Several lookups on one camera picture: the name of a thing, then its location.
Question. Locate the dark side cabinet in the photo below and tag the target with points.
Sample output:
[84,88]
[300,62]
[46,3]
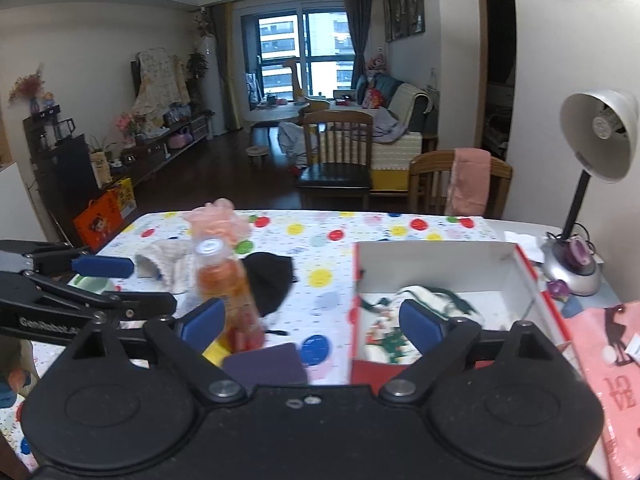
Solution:
[60,180]

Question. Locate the pink bath pouf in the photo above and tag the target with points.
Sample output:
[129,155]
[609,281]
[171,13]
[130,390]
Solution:
[220,220]

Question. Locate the grey laundry pile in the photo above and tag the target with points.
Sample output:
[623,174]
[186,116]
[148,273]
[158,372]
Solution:
[295,140]

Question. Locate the lavender clothes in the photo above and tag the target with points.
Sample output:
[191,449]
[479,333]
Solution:
[386,126]

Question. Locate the orange gift bag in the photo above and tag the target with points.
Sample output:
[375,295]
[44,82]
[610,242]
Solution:
[100,222]

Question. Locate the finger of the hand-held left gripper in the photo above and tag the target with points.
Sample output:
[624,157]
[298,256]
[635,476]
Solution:
[102,266]
[125,304]

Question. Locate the black knit beanie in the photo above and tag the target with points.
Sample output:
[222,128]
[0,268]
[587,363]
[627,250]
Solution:
[269,280]

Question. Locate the dried flowers in vase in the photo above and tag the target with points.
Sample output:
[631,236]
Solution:
[27,85]

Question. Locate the white fluffy cloth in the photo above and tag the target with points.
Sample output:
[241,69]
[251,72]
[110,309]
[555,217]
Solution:
[167,265]

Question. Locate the dark framed wall pictures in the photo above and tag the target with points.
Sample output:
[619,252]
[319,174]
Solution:
[405,5]

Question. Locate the small wooden stool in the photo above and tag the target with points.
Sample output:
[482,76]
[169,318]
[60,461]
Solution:
[256,154]

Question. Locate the green potted plant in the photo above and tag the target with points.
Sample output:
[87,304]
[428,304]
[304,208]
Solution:
[196,65]

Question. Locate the grey and yellow curtain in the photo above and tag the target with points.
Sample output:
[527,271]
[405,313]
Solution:
[226,70]

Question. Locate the floral cloth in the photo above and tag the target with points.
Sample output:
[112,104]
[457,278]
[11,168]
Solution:
[157,82]

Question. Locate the purple cloth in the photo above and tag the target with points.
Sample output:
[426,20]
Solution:
[265,365]

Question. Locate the orange drink bottle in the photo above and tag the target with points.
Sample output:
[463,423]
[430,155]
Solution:
[225,285]

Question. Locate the sofa with cream cover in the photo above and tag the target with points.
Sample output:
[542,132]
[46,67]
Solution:
[400,150]

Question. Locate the red and white cardboard box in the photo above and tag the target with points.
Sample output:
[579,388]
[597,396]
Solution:
[450,265]

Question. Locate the yellow printed box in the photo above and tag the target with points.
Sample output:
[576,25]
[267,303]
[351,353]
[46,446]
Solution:
[126,196]

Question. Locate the white paper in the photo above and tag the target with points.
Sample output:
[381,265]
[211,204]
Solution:
[522,247]

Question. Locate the small purple toy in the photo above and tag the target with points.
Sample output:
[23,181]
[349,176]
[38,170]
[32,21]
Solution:
[558,288]

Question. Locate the cream blanket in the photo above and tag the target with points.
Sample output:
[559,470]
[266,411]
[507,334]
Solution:
[407,100]

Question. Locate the wooden chair with dark seat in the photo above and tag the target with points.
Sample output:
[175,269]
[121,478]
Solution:
[335,175]

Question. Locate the window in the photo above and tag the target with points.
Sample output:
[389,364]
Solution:
[300,55]

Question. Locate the pink towel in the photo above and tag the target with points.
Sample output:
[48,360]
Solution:
[467,180]

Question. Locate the red cushion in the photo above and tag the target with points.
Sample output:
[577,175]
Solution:
[372,97]

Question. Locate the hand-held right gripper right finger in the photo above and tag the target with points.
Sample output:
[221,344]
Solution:
[421,325]

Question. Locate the yellow giraffe toy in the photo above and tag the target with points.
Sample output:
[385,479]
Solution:
[295,77]

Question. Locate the dark tv cabinet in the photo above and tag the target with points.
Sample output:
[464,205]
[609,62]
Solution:
[165,152]

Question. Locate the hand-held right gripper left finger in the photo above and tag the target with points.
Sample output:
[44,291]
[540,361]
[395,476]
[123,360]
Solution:
[202,324]

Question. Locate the white standing air conditioner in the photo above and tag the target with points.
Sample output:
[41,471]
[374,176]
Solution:
[212,85]

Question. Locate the silver desk lamp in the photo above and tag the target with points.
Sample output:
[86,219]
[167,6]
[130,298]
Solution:
[570,266]

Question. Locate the white round coffee table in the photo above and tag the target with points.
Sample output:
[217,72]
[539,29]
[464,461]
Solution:
[272,115]

